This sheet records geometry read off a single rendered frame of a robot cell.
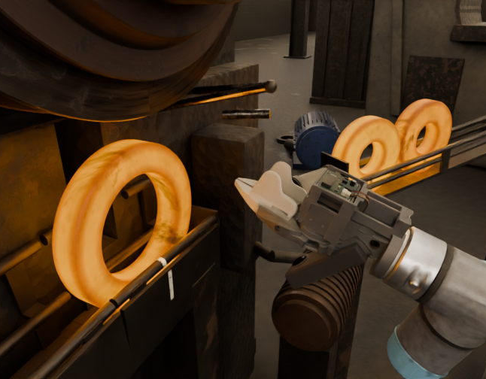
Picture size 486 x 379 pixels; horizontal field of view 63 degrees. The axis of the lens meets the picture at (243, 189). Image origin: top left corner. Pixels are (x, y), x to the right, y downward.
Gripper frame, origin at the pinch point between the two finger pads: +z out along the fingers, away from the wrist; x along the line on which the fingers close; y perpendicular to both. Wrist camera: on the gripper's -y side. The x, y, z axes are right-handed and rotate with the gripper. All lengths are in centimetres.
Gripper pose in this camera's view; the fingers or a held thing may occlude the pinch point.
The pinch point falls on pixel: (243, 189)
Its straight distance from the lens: 52.5
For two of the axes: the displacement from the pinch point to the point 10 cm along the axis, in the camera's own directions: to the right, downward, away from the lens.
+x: -4.4, 3.7, -8.2
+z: -8.6, -4.5, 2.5
